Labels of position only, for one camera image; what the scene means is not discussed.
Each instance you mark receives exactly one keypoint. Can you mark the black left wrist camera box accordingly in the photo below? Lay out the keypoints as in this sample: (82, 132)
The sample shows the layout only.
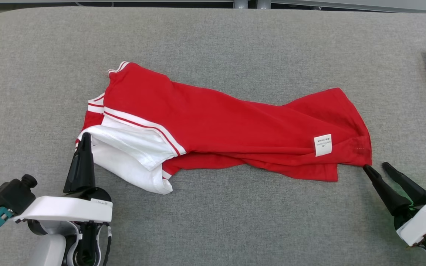
(11, 195)

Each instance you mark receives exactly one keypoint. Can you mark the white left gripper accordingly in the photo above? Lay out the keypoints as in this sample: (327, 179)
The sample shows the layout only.
(65, 208)

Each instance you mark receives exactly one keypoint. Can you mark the grey fabric padded surface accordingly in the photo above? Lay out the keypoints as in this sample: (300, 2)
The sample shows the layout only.
(213, 37)

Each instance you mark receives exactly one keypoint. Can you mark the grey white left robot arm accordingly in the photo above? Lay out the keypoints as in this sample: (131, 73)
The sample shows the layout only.
(50, 247)

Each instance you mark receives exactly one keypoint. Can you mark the grey partition post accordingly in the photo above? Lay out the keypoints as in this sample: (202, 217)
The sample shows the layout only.
(264, 3)
(241, 3)

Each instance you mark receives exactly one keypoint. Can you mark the red shirt white stripes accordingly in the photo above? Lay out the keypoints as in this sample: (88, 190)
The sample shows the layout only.
(216, 125)

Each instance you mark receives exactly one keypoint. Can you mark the grey partition base rail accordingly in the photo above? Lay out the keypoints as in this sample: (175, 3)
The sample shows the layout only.
(383, 4)
(87, 1)

